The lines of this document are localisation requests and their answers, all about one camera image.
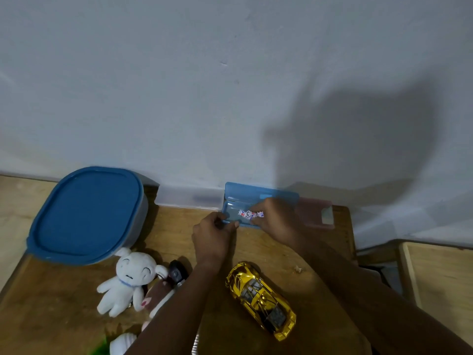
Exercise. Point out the person's left hand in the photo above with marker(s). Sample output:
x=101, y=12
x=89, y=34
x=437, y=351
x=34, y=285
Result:
x=210, y=243

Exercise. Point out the person's right hand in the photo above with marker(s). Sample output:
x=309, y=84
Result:
x=279, y=221

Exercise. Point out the person's right thumb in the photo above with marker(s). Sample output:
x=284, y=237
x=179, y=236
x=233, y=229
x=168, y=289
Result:
x=257, y=220

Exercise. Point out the person's left thumb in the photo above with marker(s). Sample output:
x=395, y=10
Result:
x=230, y=225

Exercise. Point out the white candy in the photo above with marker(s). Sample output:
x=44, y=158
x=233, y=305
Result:
x=248, y=214

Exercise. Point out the small blue plastic box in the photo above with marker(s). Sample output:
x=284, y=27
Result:
x=240, y=197

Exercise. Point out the person's left forearm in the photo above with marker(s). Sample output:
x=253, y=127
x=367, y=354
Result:
x=177, y=310

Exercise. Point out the person's right forearm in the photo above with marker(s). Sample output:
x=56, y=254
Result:
x=366, y=303

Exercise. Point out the small clear plastic box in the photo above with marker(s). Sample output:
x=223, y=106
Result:
x=188, y=197

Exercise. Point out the black car key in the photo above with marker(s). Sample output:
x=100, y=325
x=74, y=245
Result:
x=176, y=273

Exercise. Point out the gold toy car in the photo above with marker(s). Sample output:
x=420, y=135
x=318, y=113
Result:
x=258, y=297

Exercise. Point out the brown and white plush toy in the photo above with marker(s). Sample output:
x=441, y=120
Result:
x=157, y=297

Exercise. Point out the large blue lidded container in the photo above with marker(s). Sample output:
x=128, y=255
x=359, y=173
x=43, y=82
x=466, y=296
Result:
x=87, y=214

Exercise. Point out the white round toy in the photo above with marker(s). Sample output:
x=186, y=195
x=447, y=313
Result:
x=123, y=345

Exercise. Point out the green toy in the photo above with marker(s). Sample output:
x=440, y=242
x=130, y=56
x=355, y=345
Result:
x=99, y=349

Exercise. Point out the light wooden side table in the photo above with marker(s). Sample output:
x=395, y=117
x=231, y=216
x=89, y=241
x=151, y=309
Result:
x=441, y=284

